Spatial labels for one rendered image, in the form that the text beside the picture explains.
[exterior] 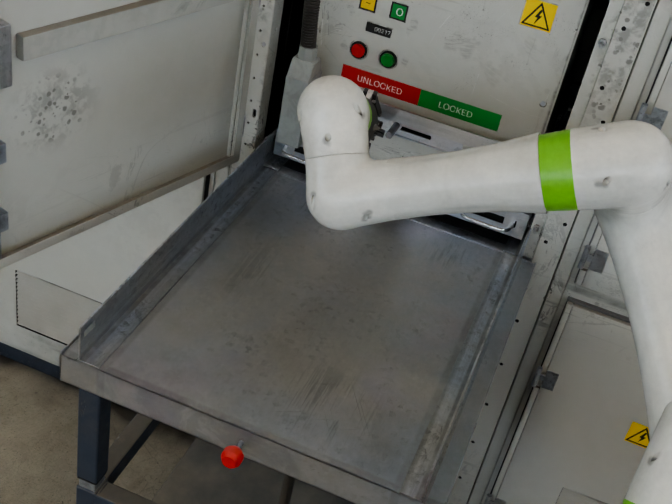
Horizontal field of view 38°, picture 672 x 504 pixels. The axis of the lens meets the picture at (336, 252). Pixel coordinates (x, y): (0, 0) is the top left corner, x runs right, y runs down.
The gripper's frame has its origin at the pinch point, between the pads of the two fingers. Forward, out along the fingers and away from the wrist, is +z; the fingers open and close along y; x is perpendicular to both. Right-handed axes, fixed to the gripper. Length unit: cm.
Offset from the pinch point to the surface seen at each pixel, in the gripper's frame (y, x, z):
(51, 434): 96, -61, 39
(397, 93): -8.1, 1.3, 3.9
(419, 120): -4.5, 7.4, 1.4
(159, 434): 89, -38, 50
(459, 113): -8.2, 13.8, 3.8
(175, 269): 34.0, -20.5, -23.5
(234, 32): -9.1, -30.9, -3.8
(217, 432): 51, 2, -46
